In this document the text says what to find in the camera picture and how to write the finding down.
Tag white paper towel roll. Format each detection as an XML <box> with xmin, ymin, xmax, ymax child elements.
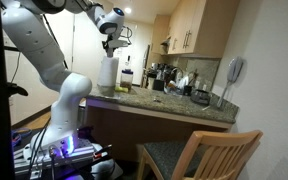
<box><xmin>97</xmin><ymin>55</ymin><xmax>120</xmax><ymax>88</ymax></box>

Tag clear jar blue lid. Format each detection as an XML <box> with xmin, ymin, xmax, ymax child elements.
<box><xmin>119</xmin><ymin>68</ymin><xmax>134</xmax><ymax>93</ymax></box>

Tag chrome kitchen faucet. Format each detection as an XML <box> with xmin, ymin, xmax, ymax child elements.
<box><xmin>170</xmin><ymin>66</ymin><xmax>185</xmax><ymax>84</ymax></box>

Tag black mug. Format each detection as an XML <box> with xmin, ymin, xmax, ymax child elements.
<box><xmin>183</xmin><ymin>84</ymin><xmax>194</xmax><ymax>97</ymax></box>

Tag black red clamp handle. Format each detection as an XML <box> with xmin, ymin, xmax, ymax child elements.
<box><xmin>92</xmin><ymin>153</ymin><xmax>114</xmax><ymax>166</ymax></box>
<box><xmin>95</xmin><ymin>143</ymin><xmax>114</xmax><ymax>157</ymax></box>

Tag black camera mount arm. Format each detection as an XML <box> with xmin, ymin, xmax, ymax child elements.
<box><xmin>3</xmin><ymin>44</ymin><xmax>22</xmax><ymax>54</ymax></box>

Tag dark grey toaster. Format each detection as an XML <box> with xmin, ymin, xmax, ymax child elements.
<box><xmin>190</xmin><ymin>88</ymin><xmax>212</xmax><ymax>105</ymax></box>

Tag white wall phone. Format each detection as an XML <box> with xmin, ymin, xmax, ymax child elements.
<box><xmin>216</xmin><ymin>55</ymin><xmax>245</xmax><ymax>108</ymax></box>

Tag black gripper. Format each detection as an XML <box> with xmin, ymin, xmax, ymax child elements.
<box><xmin>102</xmin><ymin>33</ymin><xmax>123</xmax><ymax>57</ymax></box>

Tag aluminium robot mounting plate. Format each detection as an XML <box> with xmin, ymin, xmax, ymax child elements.
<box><xmin>13</xmin><ymin>136</ymin><xmax>97</xmax><ymax>178</ymax></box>

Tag blue coiled cable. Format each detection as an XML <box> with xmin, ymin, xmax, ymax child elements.
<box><xmin>0</xmin><ymin>128</ymin><xmax>32</xmax><ymax>158</ymax></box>

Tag wooden counter cabinet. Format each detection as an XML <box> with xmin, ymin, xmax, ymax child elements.
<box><xmin>83</xmin><ymin>98</ymin><xmax>240</xmax><ymax>161</ymax></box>

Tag yellow sponge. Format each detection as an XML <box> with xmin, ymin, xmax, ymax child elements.
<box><xmin>114</xmin><ymin>85</ymin><xmax>130</xmax><ymax>93</ymax></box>

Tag beige upper kitchen cabinets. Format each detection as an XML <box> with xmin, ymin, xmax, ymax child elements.
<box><xmin>150</xmin><ymin>0</ymin><xmax>242</xmax><ymax>58</ymax></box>

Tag wooden chair grey cushion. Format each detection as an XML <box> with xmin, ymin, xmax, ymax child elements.
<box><xmin>137</xmin><ymin>128</ymin><xmax>264</xmax><ymax>180</ymax></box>

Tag black utensil holder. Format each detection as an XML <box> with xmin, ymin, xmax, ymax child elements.
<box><xmin>153</xmin><ymin>78</ymin><xmax>166</xmax><ymax>92</ymax></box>

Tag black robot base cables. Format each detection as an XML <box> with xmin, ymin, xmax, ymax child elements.
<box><xmin>27</xmin><ymin>116</ymin><xmax>53</xmax><ymax>180</ymax></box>

